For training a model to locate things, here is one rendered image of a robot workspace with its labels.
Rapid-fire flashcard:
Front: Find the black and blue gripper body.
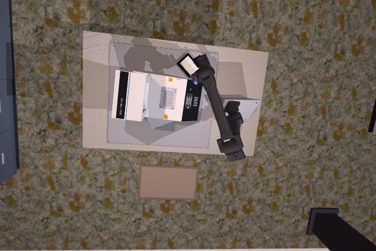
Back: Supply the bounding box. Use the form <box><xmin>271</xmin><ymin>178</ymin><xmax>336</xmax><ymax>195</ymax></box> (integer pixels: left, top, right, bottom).
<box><xmin>190</xmin><ymin>72</ymin><xmax>200</xmax><ymax>83</ymax></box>

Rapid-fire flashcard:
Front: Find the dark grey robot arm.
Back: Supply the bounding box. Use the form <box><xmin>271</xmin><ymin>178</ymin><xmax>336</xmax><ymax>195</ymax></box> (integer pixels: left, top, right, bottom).
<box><xmin>193</xmin><ymin>54</ymin><xmax>246</xmax><ymax>162</ymax></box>

